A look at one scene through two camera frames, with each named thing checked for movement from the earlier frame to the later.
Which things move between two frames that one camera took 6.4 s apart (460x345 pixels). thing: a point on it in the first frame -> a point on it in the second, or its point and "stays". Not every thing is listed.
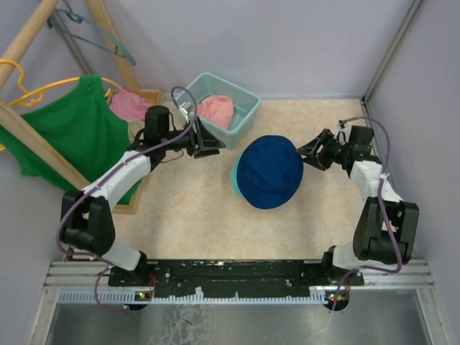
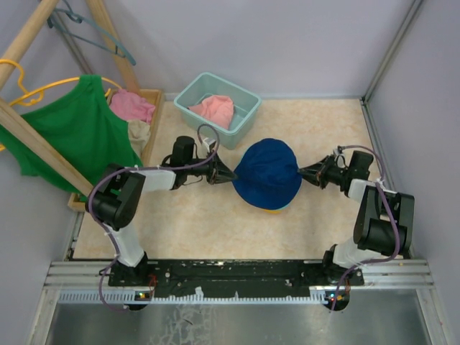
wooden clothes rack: (14, 118) stays
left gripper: (203, 143) -> (218, 172)
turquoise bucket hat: (234, 176) -> (287, 207)
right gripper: (325, 138) -> (318, 172)
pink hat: (216, 109) stays
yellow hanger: (36, 99) stays
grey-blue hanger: (75, 18) stays
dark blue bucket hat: (269, 172) stays
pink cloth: (129, 106) stays
